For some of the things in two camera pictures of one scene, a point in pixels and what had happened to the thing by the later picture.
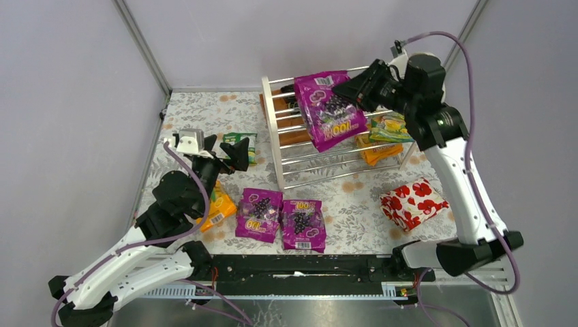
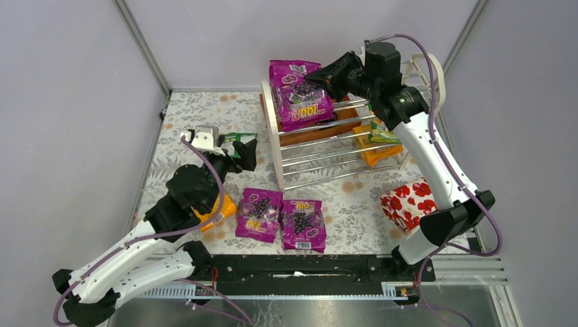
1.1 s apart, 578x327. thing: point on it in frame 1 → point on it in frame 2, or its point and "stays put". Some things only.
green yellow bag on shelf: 390,127 stays put
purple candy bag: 260,214 stays put
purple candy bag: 329,117 → 298,100
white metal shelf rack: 298,162 stays put
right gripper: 377,85 → 340,71
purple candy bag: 303,225 stays put
